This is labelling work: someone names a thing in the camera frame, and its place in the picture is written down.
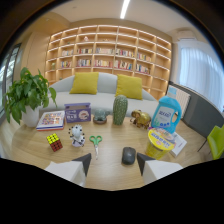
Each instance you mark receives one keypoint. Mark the rubik's cube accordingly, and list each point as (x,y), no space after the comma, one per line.
(54,142)

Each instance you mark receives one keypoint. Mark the colourful book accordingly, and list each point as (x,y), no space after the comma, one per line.
(50,120)

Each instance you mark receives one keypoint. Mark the small potted succulent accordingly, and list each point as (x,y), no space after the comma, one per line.
(100,116)

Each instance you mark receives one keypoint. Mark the white book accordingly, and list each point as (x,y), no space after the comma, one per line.
(179,143)

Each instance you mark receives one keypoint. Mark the wooden bookshelf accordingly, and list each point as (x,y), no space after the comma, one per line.
(110,53)

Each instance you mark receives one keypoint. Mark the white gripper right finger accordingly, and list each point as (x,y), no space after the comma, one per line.
(156,170)

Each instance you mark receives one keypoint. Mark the yellow cushion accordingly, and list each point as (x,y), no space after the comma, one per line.
(85,83)
(129,86)

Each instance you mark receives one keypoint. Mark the black computer mouse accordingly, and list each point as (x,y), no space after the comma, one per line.
(128,155)

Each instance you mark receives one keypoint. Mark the potted green plant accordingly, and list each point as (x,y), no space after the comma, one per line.
(28,96)

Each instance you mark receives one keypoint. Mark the white curtain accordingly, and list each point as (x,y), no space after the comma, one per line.
(200,75)

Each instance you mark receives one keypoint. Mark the purple box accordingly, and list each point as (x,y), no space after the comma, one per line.
(77,112)

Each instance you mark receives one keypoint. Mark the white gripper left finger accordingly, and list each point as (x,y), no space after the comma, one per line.
(71,170)

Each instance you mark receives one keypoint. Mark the blue detergent bottle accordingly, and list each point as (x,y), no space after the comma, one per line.
(166,114)

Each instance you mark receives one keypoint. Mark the golden elephant figurine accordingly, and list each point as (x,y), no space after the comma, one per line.
(140,118)

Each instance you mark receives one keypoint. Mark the white spotted figurine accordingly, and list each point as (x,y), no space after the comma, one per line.
(77,135)

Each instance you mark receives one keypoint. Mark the white radiator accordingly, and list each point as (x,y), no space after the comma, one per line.
(179,95)

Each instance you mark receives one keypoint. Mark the green chair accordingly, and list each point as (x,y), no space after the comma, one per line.
(216,141)

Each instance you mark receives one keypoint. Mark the yellow instant noodle cup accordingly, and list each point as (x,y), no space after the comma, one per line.
(159,143)

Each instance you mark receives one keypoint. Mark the green ceramic cactus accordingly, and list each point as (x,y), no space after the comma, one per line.
(120,109)

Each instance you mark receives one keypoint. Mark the grey sofa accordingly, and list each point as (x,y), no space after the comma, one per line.
(100,95)

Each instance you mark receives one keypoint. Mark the ceiling light strip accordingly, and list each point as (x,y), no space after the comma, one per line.
(125,8)

